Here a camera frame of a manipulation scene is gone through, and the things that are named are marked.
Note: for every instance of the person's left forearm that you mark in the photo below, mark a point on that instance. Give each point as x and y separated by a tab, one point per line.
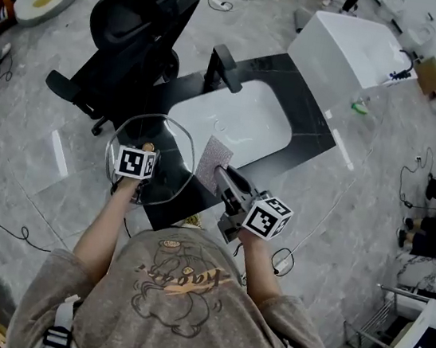
102	225

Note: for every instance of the person's grey printed shirt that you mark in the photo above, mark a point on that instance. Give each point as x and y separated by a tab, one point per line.
165	322

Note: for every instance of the white power strip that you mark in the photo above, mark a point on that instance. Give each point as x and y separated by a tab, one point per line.
217	3
282	264

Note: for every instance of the clear glass plate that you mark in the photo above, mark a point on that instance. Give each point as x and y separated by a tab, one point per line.
170	170

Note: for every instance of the white box cabinet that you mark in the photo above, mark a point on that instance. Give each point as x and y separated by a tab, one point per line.
331	52

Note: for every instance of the marble patterned box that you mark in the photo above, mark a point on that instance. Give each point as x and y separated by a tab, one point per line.
421	274

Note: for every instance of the person's yellow shoe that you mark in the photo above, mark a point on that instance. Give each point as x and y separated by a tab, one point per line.
193	220

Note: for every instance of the white sink basin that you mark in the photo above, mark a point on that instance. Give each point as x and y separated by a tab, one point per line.
241	120

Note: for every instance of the black office chair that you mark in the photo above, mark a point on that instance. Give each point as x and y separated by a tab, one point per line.
128	36

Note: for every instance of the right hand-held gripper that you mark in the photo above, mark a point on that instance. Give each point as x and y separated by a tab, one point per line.
266	218

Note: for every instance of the small cardboard box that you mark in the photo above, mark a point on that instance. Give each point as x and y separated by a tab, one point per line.
431	74

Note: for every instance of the black sink faucet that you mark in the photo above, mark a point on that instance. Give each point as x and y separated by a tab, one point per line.
219	65

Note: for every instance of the person's right forearm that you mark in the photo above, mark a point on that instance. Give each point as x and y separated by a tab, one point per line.
259	267

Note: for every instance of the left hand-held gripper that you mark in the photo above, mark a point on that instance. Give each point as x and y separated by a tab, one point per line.
135	163

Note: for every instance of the black bathtub faucet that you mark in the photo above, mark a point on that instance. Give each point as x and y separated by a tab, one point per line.
397	75

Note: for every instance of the green bottle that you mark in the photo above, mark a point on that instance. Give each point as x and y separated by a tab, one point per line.
360	108

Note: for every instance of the grey cleaning cloth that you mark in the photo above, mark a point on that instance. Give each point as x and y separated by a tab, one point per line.
214	156

